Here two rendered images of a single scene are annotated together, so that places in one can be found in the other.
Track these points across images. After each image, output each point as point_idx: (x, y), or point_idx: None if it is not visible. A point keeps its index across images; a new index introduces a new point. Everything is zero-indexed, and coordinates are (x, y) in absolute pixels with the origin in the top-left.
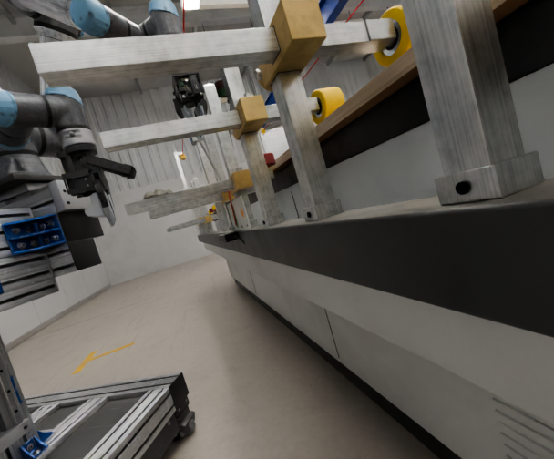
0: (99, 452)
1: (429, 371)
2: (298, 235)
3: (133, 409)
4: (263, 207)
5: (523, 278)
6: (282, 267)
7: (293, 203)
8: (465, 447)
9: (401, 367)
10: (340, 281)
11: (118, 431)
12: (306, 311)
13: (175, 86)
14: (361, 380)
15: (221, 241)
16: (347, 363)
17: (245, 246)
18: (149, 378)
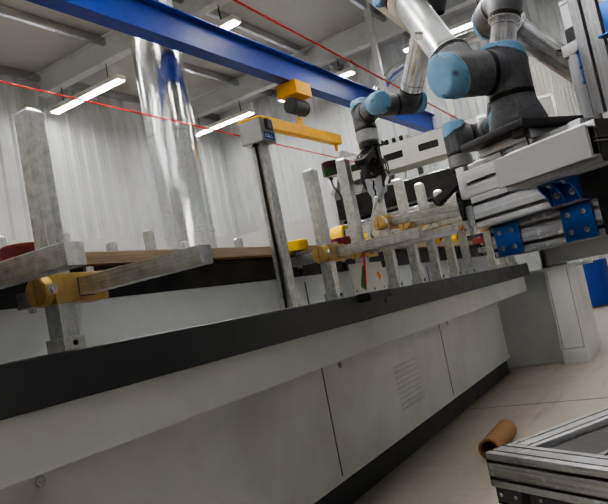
0: (586, 420)
1: (385, 394)
2: (427, 286)
3: (554, 436)
4: (399, 274)
5: (452, 287)
6: (399, 319)
7: (305, 294)
8: (397, 429)
9: (377, 409)
10: (424, 310)
11: (569, 426)
12: (304, 452)
13: (388, 167)
14: (349, 487)
15: (379, 298)
16: (349, 469)
17: (386, 304)
18: (528, 457)
